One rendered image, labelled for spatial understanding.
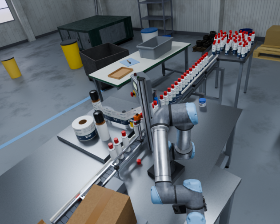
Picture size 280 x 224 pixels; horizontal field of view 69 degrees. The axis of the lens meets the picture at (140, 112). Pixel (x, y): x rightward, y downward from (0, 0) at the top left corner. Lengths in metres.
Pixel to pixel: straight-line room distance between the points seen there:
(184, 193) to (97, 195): 0.52
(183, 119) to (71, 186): 1.06
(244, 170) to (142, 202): 1.60
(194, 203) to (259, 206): 1.65
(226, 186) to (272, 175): 1.31
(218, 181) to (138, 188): 0.56
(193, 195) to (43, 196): 1.19
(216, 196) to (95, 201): 0.77
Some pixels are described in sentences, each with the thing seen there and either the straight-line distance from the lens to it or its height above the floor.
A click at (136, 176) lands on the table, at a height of 0.83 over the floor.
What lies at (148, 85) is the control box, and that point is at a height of 1.43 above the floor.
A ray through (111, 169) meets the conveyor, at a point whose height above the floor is 0.88.
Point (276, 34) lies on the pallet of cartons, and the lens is 5.95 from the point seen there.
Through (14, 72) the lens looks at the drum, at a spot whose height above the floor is 0.18.
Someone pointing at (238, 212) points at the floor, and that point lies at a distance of 2.47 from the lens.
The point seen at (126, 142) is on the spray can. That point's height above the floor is 0.99.
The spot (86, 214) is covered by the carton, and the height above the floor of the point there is 1.12.
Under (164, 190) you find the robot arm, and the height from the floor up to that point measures 1.32.
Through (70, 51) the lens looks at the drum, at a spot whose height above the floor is 0.52.
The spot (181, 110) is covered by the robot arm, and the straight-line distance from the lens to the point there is 1.05.
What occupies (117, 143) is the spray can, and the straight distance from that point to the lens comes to 1.59.
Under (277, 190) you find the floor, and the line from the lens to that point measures 2.73.
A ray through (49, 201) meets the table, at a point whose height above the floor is 0.83.
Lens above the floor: 2.10
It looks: 34 degrees down
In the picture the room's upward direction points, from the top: 10 degrees counter-clockwise
